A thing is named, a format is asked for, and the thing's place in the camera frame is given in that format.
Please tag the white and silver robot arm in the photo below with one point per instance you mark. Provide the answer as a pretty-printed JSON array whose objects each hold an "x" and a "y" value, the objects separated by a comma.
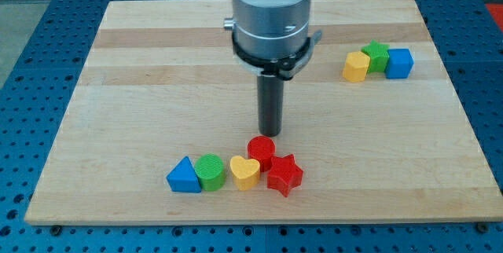
[{"x": 270, "y": 29}]

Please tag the red star block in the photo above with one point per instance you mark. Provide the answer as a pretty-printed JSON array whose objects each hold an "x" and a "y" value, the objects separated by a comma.
[{"x": 284, "y": 174}]

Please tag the green star block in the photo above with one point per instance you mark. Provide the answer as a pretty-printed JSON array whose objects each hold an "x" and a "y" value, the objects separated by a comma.
[{"x": 378, "y": 54}]

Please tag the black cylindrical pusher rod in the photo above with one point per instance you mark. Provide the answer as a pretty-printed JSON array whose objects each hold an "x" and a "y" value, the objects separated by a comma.
[{"x": 270, "y": 91}]

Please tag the red cylinder block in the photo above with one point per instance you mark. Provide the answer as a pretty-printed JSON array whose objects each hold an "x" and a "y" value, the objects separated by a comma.
[{"x": 261, "y": 148}]

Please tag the yellow heart block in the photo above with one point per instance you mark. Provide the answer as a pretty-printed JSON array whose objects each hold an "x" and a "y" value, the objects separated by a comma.
[{"x": 246, "y": 172}]

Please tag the green cylinder block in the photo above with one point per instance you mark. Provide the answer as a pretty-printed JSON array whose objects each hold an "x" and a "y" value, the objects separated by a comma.
[{"x": 210, "y": 172}]

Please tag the blue triangle block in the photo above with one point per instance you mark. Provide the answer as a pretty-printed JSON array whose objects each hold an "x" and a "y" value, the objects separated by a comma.
[{"x": 182, "y": 178}]

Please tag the yellow pentagon block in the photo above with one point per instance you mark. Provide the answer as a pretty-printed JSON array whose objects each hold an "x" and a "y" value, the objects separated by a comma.
[{"x": 356, "y": 66}]

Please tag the wooden board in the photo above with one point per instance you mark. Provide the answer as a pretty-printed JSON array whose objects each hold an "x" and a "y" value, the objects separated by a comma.
[{"x": 161, "y": 83}]

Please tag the blue cube block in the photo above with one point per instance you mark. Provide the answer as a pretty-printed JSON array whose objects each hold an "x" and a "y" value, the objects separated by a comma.
[{"x": 399, "y": 64}]

